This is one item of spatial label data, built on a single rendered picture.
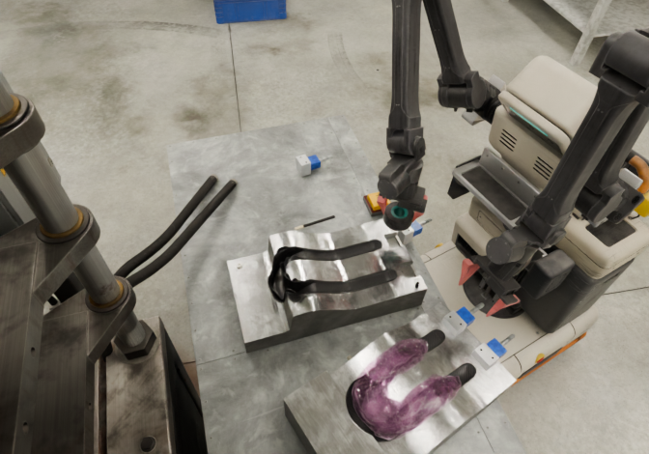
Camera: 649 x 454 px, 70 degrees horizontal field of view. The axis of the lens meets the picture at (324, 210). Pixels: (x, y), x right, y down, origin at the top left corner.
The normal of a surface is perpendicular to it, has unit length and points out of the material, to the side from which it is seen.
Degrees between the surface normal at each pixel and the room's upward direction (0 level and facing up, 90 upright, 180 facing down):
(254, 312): 0
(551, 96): 42
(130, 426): 0
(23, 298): 0
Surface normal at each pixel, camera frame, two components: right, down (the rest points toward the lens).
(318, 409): 0.03, -0.65
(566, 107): -0.56, -0.24
